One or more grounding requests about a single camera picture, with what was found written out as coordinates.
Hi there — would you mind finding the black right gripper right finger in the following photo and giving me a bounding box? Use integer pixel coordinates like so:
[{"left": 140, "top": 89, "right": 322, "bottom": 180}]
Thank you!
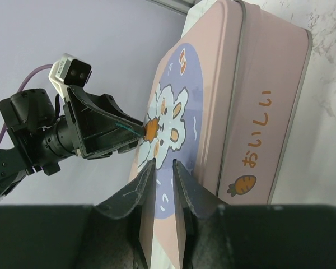
[{"left": 172, "top": 160, "right": 336, "bottom": 268}]

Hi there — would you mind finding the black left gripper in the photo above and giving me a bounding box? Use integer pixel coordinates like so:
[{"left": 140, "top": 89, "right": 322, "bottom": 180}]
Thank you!
[{"left": 0, "top": 86, "right": 144, "bottom": 176}]

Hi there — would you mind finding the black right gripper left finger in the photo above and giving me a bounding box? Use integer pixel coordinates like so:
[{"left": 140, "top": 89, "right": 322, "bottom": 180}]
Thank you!
[{"left": 0, "top": 160, "right": 156, "bottom": 268}]

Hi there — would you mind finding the pink box lid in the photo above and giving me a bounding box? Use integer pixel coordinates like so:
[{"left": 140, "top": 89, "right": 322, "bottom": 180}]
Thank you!
[{"left": 131, "top": 1, "right": 246, "bottom": 268}]

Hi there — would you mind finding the pink chocolate box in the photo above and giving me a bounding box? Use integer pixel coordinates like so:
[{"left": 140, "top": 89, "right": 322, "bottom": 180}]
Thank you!
[{"left": 216, "top": 1, "right": 312, "bottom": 205}]

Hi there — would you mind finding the aluminium frame rail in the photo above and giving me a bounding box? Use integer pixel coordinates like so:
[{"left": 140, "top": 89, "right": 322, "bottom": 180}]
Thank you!
[{"left": 150, "top": 0, "right": 200, "bottom": 14}]

